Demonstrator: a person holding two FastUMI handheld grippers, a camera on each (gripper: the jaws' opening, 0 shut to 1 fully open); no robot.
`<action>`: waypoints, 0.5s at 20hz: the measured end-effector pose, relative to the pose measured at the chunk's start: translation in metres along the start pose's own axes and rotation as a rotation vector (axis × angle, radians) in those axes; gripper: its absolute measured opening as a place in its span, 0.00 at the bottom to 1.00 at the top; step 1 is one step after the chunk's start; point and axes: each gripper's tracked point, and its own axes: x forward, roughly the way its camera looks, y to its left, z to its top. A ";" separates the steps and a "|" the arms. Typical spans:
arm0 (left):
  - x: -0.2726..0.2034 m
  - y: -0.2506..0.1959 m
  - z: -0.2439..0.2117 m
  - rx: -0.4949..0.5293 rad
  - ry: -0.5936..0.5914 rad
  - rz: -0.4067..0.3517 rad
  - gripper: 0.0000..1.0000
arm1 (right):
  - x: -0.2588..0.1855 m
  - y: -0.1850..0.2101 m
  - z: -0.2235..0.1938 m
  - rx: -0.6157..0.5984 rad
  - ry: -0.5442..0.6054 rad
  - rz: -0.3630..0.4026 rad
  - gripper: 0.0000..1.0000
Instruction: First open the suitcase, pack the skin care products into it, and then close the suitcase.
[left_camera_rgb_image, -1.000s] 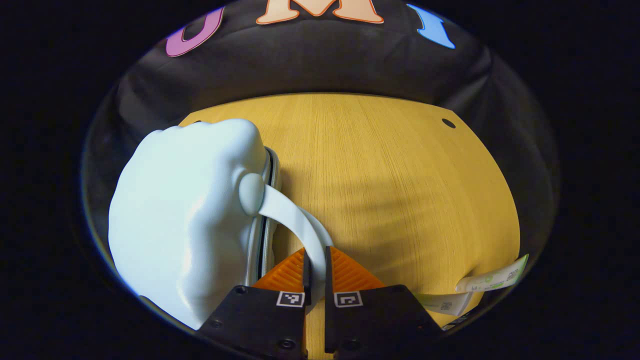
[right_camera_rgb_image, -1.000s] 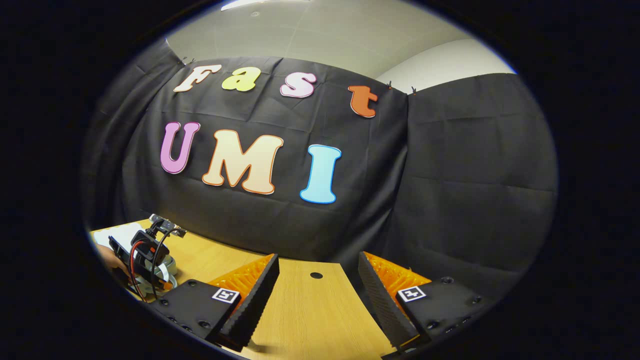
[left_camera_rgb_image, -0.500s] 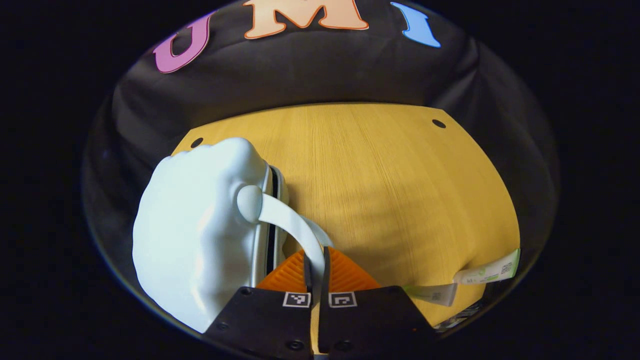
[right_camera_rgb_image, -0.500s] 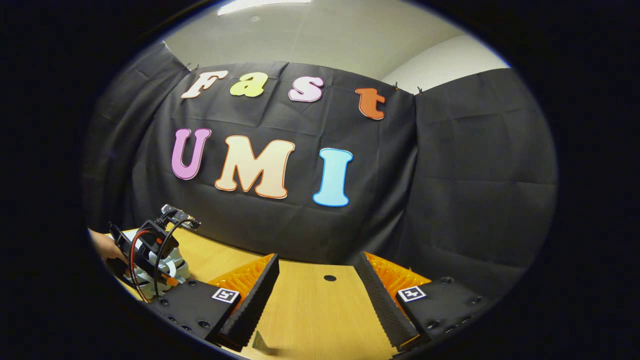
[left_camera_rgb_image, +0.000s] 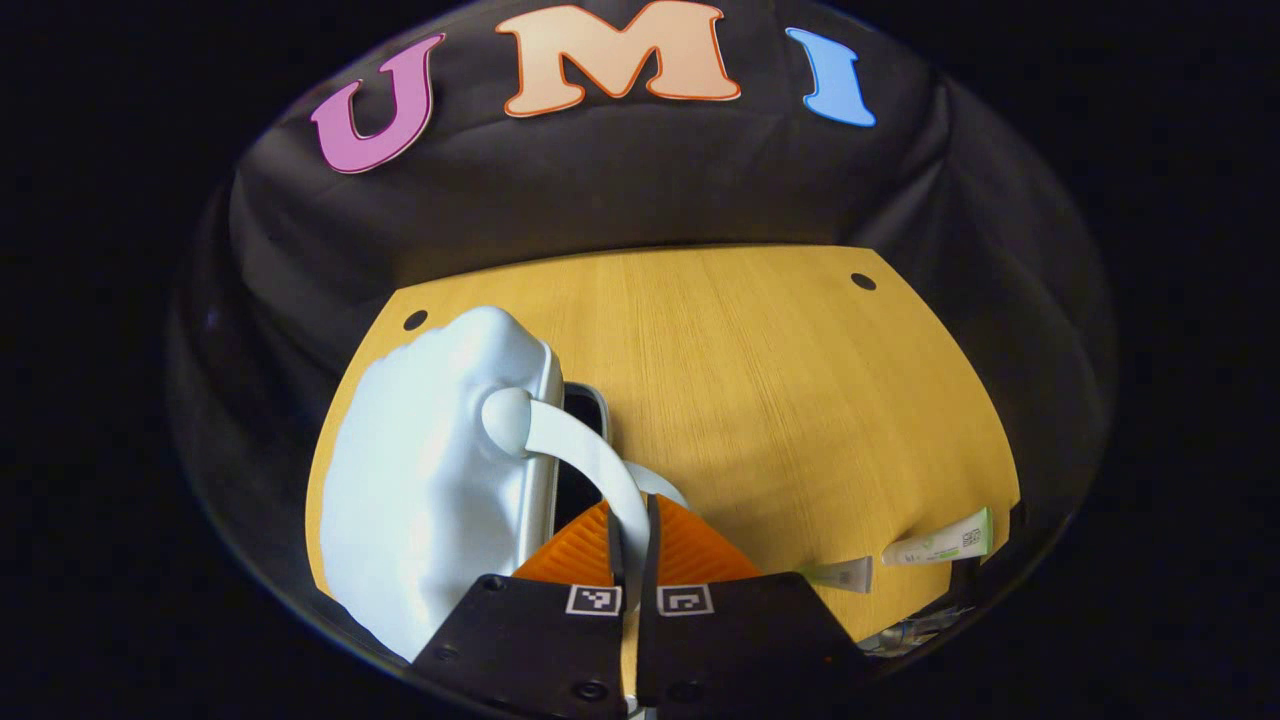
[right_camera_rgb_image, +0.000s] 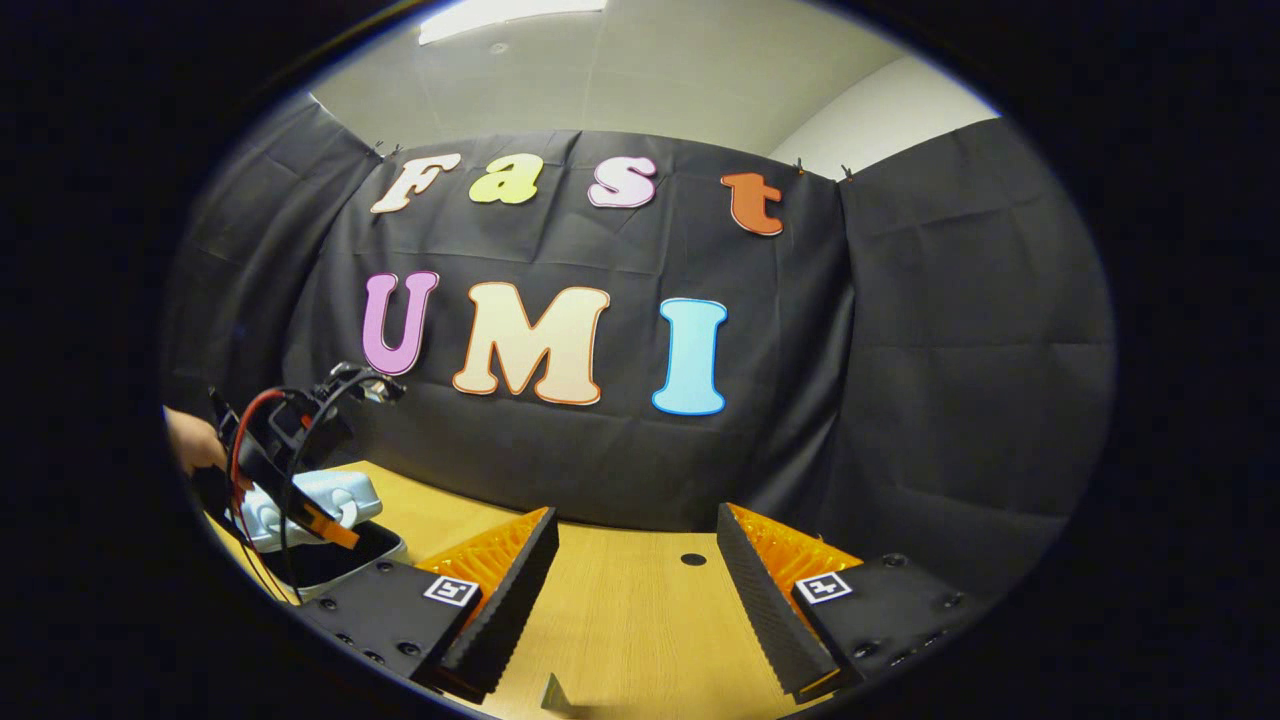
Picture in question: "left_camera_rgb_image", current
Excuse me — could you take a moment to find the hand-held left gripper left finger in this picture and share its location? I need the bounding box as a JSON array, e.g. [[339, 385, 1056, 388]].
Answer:
[[412, 498, 633, 715]]

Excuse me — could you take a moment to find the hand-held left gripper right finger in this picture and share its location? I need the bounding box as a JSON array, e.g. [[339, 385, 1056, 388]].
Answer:
[[640, 493, 872, 717]]

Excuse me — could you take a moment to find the small pale green tube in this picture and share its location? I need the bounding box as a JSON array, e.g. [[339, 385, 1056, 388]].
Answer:
[[798, 556, 875, 594]]

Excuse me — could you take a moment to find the light blue suitcase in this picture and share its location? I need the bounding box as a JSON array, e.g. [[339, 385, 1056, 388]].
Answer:
[[318, 305, 691, 663]]

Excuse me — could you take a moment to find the white tube green stripe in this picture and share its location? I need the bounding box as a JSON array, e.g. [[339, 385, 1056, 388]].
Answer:
[[881, 506, 995, 567]]

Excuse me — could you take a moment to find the black backdrop cloth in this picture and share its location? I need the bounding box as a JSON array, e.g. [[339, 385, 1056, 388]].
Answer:
[[170, 0, 1116, 641]]

